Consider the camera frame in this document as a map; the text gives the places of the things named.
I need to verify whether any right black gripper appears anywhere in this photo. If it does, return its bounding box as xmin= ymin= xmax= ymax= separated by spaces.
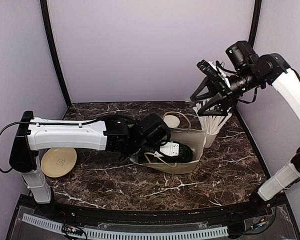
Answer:
xmin=191 ymin=66 xmax=264 ymax=115

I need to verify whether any grey slotted cable duct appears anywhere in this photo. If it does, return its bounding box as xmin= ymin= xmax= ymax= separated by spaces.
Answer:
xmin=21 ymin=213 xmax=229 ymax=240

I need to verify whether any left black frame post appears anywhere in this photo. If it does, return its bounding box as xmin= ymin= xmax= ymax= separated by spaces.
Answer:
xmin=39 ymin=0 xmax=72 ymax=108

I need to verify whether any beige round plate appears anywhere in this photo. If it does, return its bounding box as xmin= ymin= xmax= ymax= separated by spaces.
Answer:
xmin=41 ymin=148 xmax=77 ymax=178

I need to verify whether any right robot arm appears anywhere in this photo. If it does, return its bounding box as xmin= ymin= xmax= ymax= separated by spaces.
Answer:
xmin=190 ymin=40 xmax=300 ymax=217

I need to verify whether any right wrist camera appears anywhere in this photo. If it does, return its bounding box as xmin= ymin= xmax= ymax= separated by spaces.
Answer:
xmin=196 ymin=59 xmax=226 ymax=83

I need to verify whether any black front rail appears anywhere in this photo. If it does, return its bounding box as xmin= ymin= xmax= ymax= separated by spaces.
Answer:
xmin=38 ymin=200 xmax=257 ymax=225

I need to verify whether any white paper cup holder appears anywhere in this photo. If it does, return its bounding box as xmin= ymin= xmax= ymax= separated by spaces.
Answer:
xmin=204 ymin=131 xmax=219 ymax=148

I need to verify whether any black frame post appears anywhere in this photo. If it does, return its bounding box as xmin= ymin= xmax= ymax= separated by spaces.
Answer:
xmin=39 ymin=0 xmax=72 ymax=108
xmin=248 ymin=0 xmax=262 ymax=47

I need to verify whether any white straws bundle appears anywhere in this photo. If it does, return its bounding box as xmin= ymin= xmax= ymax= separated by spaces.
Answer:
xmin=193 ymin=100 xmax=232 ymax=135

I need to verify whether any cream paper carry bag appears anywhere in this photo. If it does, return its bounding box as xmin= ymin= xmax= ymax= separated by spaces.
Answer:
xmin=129 ymin=111 xmax=207 ymax=175

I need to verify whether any black cup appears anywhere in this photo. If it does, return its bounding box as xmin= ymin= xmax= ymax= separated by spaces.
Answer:
xmin=163 ymin=114 xmax=181 ymax=129

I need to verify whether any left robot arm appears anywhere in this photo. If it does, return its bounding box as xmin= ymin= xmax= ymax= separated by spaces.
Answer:
xmin=0 ymin=111 xmax=174 ymax=218

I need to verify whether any right black frame post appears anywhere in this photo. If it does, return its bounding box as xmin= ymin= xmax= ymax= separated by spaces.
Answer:
xmin=248 ymin=0 xmax=262 ymax=47

